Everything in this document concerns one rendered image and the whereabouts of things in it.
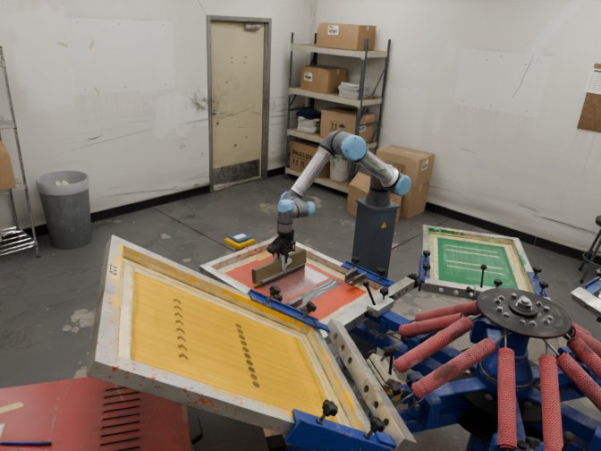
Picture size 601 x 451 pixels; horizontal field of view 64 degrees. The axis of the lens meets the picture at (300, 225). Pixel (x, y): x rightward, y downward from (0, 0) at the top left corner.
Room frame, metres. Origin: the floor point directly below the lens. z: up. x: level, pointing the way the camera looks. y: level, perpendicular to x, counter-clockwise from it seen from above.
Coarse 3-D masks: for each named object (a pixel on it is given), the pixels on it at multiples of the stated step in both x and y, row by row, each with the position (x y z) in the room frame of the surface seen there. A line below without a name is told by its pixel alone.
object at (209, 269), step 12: (240, 252) 2.33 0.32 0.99; (252, 252) 2.38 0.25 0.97; (312, 252) 2.39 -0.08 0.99; (204, 264) 2.18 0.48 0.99; (216, 264) 2.20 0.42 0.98; (228, 264) 2.25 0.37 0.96; (324, 264) 2.32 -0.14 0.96; (336, 264) 2.27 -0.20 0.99; (216, 276) 2.07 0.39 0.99; (240, 288) 1.96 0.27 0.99; (360, 300) 1.93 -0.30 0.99
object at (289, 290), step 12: (252, 264) 2.28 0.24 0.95; (240, 276) 2.15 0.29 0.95; (252, 288) 2.03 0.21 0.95; (264, 288) 2.04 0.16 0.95; (288, 288) 2.05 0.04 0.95; (300, 288) 2.06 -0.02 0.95; (288, 300) 1.95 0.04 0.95; (312, 300) 1.96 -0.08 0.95; (324, 300) 1.97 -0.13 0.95; (312, 312) 1.85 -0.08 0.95; (324, 312) 1.86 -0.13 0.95
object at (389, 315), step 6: (390, 312) 1.76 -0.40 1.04; (372, 318) 1.76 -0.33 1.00; (378, 318) 1.74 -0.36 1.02; (384, 318) 1.73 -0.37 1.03; (390, 318) 1.72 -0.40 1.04; (396, 318) 1.72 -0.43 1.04; (402, 318) 1.72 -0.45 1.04; (390, 324) 1.70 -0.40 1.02; (396, 324) 1.68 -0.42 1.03; (402, 324) 1.68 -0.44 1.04; (396, 330) 1.68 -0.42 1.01
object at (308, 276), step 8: (272, 256) 2.39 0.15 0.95; (296, 272) 2.22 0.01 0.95; (304, 272) 2.22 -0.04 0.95; (312, 272) 2.23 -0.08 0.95; (320, 272) 2.24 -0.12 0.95; (296, 280) 2.14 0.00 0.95; (304, 280) 2.14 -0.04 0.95; (312, 280) 2.15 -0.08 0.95; (320, 280) 2.15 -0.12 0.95; (336, 288) 2.08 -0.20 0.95; (344, 288) 2.09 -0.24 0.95; (352, 288) 2.09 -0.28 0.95; (328, 296) 2.00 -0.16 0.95; (336, 296) 2.01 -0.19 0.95; (344, 296) 2.01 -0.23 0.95; (352, 296) 2.01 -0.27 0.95; (336, 304) 1.93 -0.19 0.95; (344, 304) 1.94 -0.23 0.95
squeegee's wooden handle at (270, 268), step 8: (296, 256) 2.24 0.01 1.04; (304, 256) 2.28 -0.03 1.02; (264, 264) 2.10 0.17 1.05; (272, 264) 2.11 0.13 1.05; (280, 264) 2.15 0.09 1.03; (296, 264) 2.23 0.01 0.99; (256, 272) 2.03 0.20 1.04; (264, 272) 2.07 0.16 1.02; (272, 272) 2.11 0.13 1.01; (256, 280) 2.03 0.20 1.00
